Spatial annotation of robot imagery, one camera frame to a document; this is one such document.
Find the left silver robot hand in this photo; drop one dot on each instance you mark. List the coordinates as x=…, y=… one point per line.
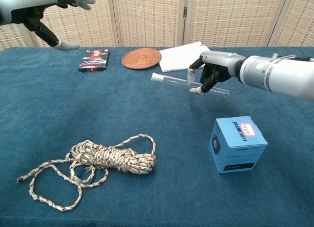
x=24, y=13

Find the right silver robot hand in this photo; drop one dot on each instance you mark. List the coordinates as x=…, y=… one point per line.
x=220, y=61

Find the clear glass test tube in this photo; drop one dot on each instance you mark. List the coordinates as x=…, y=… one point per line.
x=176, y=83

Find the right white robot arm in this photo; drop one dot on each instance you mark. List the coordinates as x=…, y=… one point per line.
x=277, y=75

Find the folded white cloth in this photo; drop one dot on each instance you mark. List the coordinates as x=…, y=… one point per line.
x=179, y=58

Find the black screen hinge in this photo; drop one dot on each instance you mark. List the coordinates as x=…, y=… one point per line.
x=185, y=12

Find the round woven rattan coaster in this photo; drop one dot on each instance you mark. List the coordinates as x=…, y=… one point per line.
x=141, y=58

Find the blue table cloth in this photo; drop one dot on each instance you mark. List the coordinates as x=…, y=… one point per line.
x=157, y=114

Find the dark red printed card box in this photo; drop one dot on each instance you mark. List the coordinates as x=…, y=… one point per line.
x=94, y=60

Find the woven bamboo folding screen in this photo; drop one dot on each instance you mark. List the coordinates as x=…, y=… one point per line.
x=147, y=16

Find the light blue cardboard box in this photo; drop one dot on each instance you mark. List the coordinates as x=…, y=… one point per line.
x=235, y=151

